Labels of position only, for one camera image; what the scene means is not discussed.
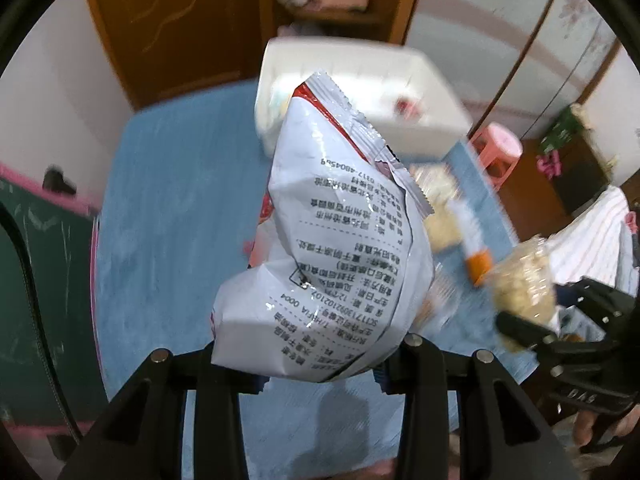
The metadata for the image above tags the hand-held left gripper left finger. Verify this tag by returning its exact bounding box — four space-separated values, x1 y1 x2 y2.
57 345 268 480

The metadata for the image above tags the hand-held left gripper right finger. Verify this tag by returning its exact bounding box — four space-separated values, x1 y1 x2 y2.
380 332 581 480

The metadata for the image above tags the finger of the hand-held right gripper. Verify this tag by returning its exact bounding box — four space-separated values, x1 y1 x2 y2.
564 280 640 343
495 311 568 376

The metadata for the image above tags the clear packet of yellow puffs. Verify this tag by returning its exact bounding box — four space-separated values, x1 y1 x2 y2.
489 237 560 353

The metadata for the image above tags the white printed snack bag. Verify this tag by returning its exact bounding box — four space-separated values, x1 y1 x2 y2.
210 72 435 383

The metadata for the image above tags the white plastic bin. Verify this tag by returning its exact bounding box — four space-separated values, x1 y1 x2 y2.
254 37 473 161

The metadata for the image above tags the clear packet of pale snacks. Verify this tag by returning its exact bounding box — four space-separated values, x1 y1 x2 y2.
409 164 467 257

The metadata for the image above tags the person's right hand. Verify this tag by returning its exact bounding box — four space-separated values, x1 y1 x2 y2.
572 402 640 450

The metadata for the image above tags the white patterned cloth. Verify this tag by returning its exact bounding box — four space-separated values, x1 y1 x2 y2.
544 185 640 302

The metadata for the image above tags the clear snack packet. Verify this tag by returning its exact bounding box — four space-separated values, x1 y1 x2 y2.
417 260 463 333

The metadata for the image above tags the orange and white snack packet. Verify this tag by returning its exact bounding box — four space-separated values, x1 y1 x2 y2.
447 199 496 288

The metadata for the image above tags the pink toy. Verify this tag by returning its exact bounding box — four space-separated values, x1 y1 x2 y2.
536 152 564 179

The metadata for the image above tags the blue fleece blanket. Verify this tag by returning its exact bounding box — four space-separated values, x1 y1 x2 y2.
91 82 538 466

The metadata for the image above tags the green package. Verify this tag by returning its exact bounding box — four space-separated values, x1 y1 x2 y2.
539 104 589 154

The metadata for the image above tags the pink plastic stool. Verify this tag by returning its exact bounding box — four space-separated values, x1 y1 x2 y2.
467 124 524 192

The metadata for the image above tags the small black device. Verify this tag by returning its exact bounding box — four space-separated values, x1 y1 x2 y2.
42 165 79 194

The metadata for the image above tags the pale sliding wardrobe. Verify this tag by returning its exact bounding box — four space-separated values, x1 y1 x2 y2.
404 0 632 142

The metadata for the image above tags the wooden shelf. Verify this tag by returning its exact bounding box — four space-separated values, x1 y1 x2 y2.
260 0 431 47

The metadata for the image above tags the brown wooden door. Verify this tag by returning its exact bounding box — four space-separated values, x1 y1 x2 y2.
82 0 267 111

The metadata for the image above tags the green chalkboard with pink frame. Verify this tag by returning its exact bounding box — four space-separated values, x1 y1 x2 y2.
0 161 110 442

